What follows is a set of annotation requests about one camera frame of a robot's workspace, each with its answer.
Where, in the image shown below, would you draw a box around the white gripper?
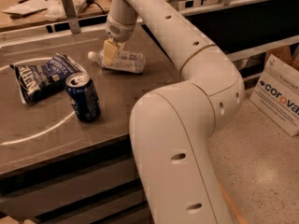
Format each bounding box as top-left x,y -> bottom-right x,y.
103,14 -> 135,66

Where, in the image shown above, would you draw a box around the clear plastic water bottle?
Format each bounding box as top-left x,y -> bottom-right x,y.
88,50 -> 146,74

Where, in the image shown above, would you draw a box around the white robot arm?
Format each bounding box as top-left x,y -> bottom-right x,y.
107,0 -> 244,224

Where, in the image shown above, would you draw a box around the blue soda can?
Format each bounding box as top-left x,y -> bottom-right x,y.
65,73 -> 101,122

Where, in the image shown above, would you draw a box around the white papers on desk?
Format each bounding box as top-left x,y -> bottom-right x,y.
3,0 -> 58,15

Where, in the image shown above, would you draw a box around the blue chip bag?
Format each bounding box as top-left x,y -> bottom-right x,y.
10,53 -> 85,105

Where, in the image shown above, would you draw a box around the grey drawer cabinet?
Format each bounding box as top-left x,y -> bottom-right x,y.
0,25 -> 178,224

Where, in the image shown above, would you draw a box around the white corovan cardboard box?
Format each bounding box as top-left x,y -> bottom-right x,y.
250,55 -> 299,136

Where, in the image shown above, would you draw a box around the metal bracket post left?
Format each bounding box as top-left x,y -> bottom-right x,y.
61,0 -> 80,35

